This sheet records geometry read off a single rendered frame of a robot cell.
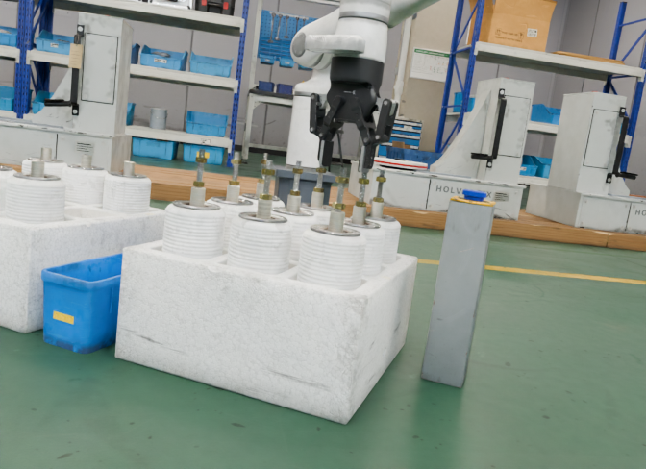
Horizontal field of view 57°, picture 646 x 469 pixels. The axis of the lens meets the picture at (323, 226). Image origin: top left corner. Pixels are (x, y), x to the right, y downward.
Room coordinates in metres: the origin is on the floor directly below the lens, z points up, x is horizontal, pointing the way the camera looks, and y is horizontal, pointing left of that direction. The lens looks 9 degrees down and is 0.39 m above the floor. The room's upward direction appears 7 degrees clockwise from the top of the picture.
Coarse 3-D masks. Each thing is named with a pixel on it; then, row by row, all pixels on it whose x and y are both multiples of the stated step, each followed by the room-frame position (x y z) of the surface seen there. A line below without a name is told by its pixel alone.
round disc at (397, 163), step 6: (378, 162) 3.14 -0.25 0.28; (384, 162) 3.11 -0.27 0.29; (390, 162) 3.09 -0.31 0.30; (396, 162) 3.08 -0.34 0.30; (402, 162) 3.08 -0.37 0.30; (408, 162) 3.08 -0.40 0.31; (414, 162) 3.13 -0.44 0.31; (420, 162) 3.29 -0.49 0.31; (396, 168) 3.12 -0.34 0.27; (402, 168) 3.12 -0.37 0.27; (408, 168) 3.13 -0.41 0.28; (414, 168) 3.10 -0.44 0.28; (420, 168) 3.12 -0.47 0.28; (426, 168) 3.18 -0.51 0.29
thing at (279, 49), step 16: (304, 0) 6.63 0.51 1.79; (320, 0) 6.62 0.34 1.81; (336, 0) 6.62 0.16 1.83; (256, 32) 6.75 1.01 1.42; (288, 32) 6.82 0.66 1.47; (256, 48) 6.75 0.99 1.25; (272, 48) 6.79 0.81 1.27; (288, 48) 6.82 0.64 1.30; (256, 96) 6.16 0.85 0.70; (272, 96) 6.19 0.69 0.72; (288, 96) 6.19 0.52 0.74; (256, 144) 6.78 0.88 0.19
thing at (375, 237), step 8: (360, 232) 0.92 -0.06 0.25; (368, 232) 0.93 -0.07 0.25; (376, 232) 0.94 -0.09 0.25; (384, 232) 0.96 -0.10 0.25; (368, 240) 0.93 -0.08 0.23; (376, 240) 0.94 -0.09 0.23; (384, 240) 0.96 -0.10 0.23; (368, 248) 0.93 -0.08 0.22; (376, 248) 0.94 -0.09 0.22; (368, 256) 0.93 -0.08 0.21; (376, 256) 0.94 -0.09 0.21; (368, 264) 0.93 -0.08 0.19; (376, 264) 0.94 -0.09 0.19; (368, 272) 0.93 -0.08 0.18; (376, 272) 0.94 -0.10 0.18
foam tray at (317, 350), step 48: (144, 288) 0.87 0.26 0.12; (192, 288) 0.84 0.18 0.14; (240, 288) 0.82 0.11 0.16; (288, 288) 0.80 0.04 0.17; (384, 288) 0.87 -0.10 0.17; (144, 336) 0.87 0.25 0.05; (192, 336) 0.84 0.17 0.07; (240, 336) 0.82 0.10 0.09; (288, 336) 0.79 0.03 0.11; (336, 336) 0.77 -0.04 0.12; (384, 336) 0.92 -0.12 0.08; (240, 384) 0.81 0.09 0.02; (288, 384) 0.79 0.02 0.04; (336, 384) 0.77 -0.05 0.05
